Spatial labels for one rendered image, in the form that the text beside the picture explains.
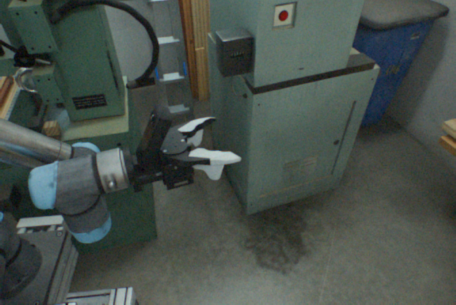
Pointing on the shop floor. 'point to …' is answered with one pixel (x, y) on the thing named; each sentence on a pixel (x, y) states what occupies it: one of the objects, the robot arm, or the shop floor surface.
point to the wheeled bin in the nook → (392, 39)
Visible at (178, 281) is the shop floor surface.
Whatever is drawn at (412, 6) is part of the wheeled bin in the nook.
